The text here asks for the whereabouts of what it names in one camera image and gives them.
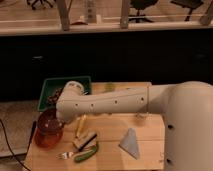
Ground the dark red bowl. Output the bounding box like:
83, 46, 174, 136
37, 108, 64, 135

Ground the black cable left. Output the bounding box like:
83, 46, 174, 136
0, 118, 33, 171

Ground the green plastic tray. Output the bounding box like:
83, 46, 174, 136
38, 76, 91, 112

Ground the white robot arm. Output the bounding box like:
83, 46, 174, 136
56, 81, 213, 171

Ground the black office chair left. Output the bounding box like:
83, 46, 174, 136
26, 0, 53, 10

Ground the yellow banana toy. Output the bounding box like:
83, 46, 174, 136
76, 115, 87, 138

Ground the black office chair centre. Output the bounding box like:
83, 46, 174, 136
129, 0, 158, 23

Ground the black office chair right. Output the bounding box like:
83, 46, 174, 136
171, 0, 203, 21

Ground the green pea pod toy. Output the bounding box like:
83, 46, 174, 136
74, 143, 99, 163

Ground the black office chair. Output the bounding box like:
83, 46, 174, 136
26, 0, 53, 10
171, 0, 203, 21
129, 0, 158, 23

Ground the green object far table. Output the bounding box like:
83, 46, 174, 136
105, 83, 115, 92

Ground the orange bowl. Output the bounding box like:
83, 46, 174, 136
34, 129, 63, 149

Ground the grey triangular cloth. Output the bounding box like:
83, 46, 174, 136
119, 128, 140, 159

